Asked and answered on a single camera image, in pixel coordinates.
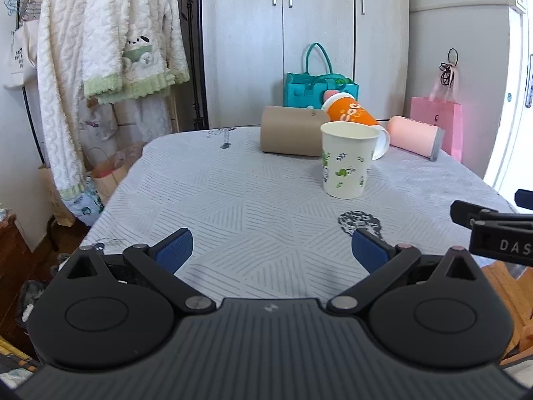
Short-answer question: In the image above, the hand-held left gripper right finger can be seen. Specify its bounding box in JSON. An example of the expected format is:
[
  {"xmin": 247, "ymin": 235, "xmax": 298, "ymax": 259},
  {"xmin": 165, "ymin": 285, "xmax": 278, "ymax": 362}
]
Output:
[{"xmin": 327, "ymin": 228, "xmax": 486, "ymax": 315}]

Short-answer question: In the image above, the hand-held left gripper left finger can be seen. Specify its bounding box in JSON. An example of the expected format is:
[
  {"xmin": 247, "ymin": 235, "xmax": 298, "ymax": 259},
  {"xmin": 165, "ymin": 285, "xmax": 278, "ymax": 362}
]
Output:
[{"xmin": 55, "ymin": 228, "xmax": 217, "ymax": 315}]

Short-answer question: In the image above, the white cup with green print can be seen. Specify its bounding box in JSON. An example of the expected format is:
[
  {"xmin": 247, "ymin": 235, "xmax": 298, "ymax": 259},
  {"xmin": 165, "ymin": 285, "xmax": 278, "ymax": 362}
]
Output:
[{"xmin": 320, "ymin": 122, "xmax": 391, "ymax": 200}]

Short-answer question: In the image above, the orange cup with white rim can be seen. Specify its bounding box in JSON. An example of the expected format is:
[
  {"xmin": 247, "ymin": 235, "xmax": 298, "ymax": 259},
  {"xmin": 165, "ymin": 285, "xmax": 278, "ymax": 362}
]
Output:
[{"xmin": 321, "ymin": 92, "xmax": 382, "ymax": 128}]

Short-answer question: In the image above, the tan tumbler cup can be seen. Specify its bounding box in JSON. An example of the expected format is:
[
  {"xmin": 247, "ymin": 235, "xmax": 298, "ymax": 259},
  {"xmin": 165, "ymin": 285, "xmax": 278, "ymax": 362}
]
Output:
[{"xmin": 261, "ymin": 106, "xmax": 330, "ymax": 157}]

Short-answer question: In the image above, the wooden chair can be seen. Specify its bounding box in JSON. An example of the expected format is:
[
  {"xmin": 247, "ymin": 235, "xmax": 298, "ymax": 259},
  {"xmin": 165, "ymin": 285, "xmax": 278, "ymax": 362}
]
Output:
[{"xmin": 478, "ymin": 258, "xmax": 533, "ymax": 365}]

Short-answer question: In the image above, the grey patterned tablecloth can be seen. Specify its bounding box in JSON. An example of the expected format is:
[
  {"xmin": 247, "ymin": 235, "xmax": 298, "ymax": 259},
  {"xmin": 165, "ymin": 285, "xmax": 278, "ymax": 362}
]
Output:
[{"xmin": 80, "ymin": 126, "xmax": 518, "ymax": 301}]

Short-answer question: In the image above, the pink tumbler with grey lid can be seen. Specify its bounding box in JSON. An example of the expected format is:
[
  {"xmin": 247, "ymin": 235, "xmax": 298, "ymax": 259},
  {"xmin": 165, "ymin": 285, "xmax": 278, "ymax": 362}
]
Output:
[{"xmin": 386, "ymin": 115, "xmax": 446, "ymax": 163}]

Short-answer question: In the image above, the pink gift bag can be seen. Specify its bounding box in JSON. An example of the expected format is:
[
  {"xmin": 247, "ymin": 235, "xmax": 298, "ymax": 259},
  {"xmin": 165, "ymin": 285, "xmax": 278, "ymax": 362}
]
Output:
[{"xmin": 410, "ymin": 96, "xmax": 463, "ymax": 164}]

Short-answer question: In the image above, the brown paper bag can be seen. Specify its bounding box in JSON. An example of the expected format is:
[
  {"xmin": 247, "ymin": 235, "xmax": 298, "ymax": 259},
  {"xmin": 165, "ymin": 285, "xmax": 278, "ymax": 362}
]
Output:
[{"xmin": 89, "ymin": 144, "xmax": 147, "ymax": 206}]

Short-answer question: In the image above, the white door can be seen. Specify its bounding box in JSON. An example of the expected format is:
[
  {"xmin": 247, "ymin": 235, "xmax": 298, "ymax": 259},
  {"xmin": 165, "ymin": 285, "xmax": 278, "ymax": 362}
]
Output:
[{"xmin": 482, "ymin": 0, "xmax": 533, "ymax": 211}]

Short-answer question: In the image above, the dark wooden cabinet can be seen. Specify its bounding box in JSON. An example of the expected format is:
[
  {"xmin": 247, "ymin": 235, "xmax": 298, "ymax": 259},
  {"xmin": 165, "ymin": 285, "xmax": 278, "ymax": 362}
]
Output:
[{"xmin": 0, "ymin": 210, "xmax": 36, "ymax": 355}]

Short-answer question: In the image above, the teal felt tote bag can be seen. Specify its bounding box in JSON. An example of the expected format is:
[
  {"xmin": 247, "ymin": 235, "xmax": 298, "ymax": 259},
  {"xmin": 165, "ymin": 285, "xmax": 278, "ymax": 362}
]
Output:
[{"xmin": 284, "ymin": 42, "xmax": 359, "ymax": 109}]

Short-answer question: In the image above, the black tripod stand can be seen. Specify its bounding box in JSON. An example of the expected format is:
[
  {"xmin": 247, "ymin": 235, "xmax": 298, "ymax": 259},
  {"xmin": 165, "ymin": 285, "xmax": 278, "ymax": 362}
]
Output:
[{"xmin": 177, "ymin": 0, "xmax": 210, "ymax": 131}]

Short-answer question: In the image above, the black clothes rack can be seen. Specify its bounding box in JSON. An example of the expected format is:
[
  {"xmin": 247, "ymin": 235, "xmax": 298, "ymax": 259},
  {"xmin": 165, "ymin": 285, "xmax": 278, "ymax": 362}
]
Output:
[{"xmin": 14, "ymin": 0, "xmax": 53, "ymax": 167}]

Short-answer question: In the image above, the white fluffy robe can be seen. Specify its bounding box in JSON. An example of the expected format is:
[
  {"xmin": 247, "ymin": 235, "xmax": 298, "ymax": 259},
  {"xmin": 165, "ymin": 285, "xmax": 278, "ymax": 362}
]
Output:
[{"xmin": 37, "ymin": 0, "xmax": 191, "ymax": 226}]

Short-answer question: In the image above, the white wardrobe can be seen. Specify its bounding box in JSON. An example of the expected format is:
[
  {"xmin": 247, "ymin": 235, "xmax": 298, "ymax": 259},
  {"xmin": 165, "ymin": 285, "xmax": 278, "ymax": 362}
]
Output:
[{"xmin": 202, "ymin": 0, "xmax": 411, "ymax": 131}]

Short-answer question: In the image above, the white canvas tote bag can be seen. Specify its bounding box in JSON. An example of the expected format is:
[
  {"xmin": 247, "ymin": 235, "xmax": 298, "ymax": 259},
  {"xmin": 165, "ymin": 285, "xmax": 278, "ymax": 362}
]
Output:
[{"xmin": 3, "ymin": 19, "xmax": 41, "ymax": 89}]

